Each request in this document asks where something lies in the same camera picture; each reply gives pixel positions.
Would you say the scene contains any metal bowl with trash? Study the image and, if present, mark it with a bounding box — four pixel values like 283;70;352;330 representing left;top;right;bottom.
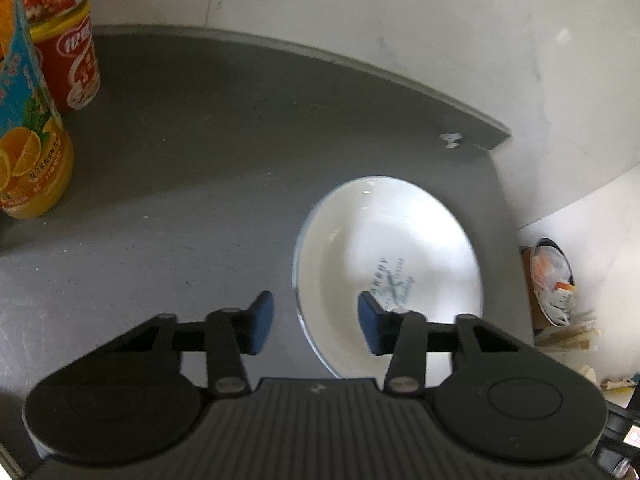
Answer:
524;237;576;330

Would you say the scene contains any white plate with blue print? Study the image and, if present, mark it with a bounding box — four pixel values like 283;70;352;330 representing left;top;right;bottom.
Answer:
292;176;484;382

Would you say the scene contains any red drink can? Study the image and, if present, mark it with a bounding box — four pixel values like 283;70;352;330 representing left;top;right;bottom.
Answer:
24;0;101;114

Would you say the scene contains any orange juice bottle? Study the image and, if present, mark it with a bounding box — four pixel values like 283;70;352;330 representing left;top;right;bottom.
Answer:
1;0;74;220

